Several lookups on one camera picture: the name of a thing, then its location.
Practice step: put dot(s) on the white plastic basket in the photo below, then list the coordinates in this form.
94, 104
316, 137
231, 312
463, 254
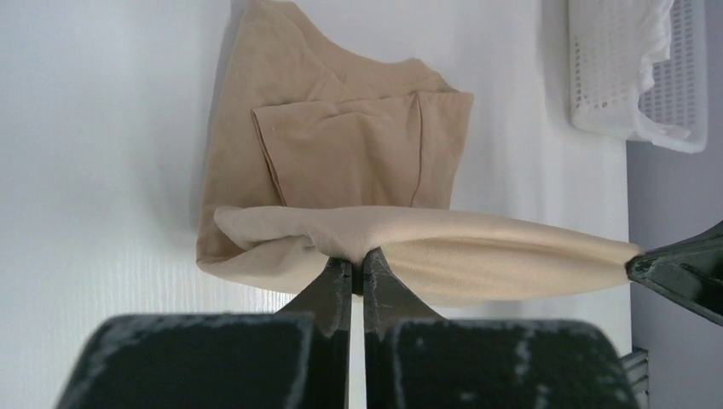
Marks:
680, 94

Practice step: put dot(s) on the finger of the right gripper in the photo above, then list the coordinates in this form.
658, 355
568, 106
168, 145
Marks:
688, 273

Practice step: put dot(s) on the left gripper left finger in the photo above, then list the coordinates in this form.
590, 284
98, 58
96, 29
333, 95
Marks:
297, 357

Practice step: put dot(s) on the crumpled white t shirt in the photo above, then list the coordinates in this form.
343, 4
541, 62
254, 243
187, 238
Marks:
621, 42

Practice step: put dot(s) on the beige t shirt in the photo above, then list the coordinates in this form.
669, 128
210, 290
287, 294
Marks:
317, 152

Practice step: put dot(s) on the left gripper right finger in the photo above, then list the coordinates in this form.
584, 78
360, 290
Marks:
415, 358

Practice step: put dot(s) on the aluminium table edge rail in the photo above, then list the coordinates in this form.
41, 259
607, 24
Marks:
636, 366

